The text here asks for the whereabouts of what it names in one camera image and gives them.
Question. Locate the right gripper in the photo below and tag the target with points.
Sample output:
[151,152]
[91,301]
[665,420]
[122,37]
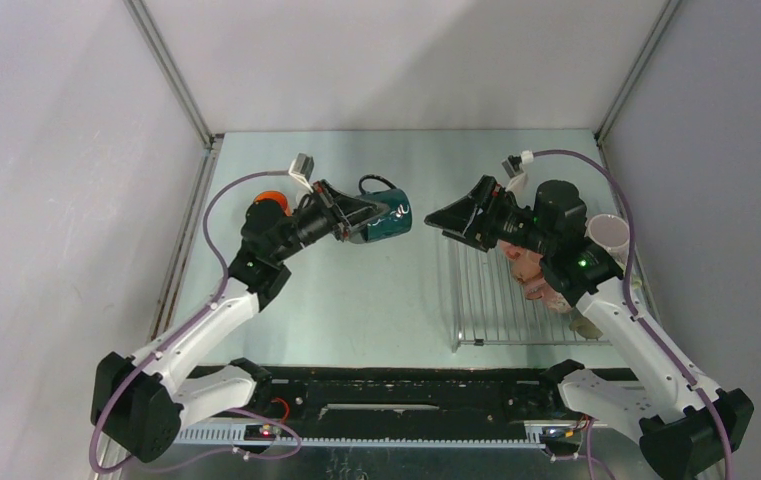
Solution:
[489,196]

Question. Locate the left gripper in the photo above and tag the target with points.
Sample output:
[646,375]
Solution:
[344,215]

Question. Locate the dark green mug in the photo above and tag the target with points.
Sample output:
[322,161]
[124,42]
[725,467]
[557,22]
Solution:
[399,220]

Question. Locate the orange mug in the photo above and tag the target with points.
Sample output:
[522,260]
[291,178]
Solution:
[276,196]

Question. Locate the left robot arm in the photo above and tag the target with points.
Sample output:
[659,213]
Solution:
[144,400]

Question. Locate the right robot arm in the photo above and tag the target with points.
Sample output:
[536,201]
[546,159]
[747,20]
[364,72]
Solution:
[683,421]

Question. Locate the small pink cup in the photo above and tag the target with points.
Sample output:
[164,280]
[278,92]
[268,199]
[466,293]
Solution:
[524,264]

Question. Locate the pink patterned mug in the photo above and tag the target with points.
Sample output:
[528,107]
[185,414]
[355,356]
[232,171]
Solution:
[539,290]

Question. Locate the white lilac mug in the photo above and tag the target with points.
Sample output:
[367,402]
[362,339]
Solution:
[612,233]

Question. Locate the beige mug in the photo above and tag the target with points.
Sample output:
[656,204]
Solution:
[585,328]

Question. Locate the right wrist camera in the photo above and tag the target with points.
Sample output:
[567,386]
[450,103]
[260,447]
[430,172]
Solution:
[514,165]

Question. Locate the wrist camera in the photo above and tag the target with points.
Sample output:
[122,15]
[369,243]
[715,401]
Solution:
[300,171]
[514,165]

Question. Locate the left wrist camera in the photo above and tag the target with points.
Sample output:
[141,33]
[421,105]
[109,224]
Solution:
[300,171]

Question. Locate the wire dish rack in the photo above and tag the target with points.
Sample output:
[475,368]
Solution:
[488,306]

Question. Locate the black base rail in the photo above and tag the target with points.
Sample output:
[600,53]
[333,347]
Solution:
[436,404]

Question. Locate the grey cable duct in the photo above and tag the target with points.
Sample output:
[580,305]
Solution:
[258,435]

